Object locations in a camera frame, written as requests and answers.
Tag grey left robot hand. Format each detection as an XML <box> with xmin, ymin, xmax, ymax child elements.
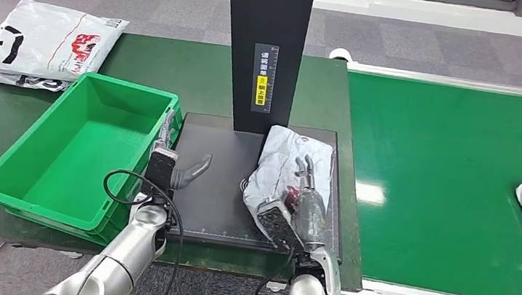
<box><xmin>149</xmin><ymin>107</ymin><xmax>218</xmax><ymax>194</ymax></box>

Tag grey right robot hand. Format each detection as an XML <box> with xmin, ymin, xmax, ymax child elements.
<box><xmin>285</xmin><ymin>153</ymin><xmax>337</xmax><ymax>250</ymax></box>

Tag green conveyor belt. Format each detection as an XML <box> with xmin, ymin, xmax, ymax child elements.
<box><xmin>323</xmin><ymin>70</ymin><xmax>522</xmax><ymax>295</ymax></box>

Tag white conveyor roller end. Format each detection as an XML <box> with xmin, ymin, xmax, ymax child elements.
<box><xmin>328</xmin><ymin>47</ymin><xmax>355</xmax><ymax>63</ymax></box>

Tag white parcel black lettering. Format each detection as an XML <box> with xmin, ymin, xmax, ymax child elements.
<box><xmin>0</xmin><ymin>70</ymin><xmax>73</xmax><ymax>95</ymax></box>

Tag white parcel red black print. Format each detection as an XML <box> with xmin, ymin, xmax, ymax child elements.
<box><xmin>0</xmin><ymin>0</ymin><xmax>132</xmax><ymax>88</ymax></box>

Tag green plastic crate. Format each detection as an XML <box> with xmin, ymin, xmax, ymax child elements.
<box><xmin>0</xmin><ymin>63</ymin><xmax>187</xmax><ymax>254</ymax></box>

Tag black scanner column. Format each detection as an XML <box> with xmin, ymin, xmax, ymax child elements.
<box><xmin>213</xmin><ymin>0</ymin><xmax>316</xmax><ymax>139</ymax></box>

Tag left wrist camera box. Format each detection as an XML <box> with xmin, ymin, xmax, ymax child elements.
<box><xmin>140</xmin><ymin>147</ymin><xmax>179</xmax><ymax>201</ymax></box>

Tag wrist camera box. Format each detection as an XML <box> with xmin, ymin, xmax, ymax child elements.
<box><xmin>140</xmin><ymin>147</ymin><xmax>179</xmax><ymax>201</ymax></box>
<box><xmin>253</xmin><ymin>197</ymin><xmax>309</xmax><ymax>254</ymax></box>

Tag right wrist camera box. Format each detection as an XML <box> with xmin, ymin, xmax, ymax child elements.
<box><xmin>253</xmin><ymin>197</ymin><xmax>309</xmax><ymax>254</ymax></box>

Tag black scanner base plate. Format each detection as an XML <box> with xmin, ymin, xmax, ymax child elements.
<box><xmin>161</xmin><ymin>111</ymin><xmax>356</xmax><ymax>261</ymax></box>

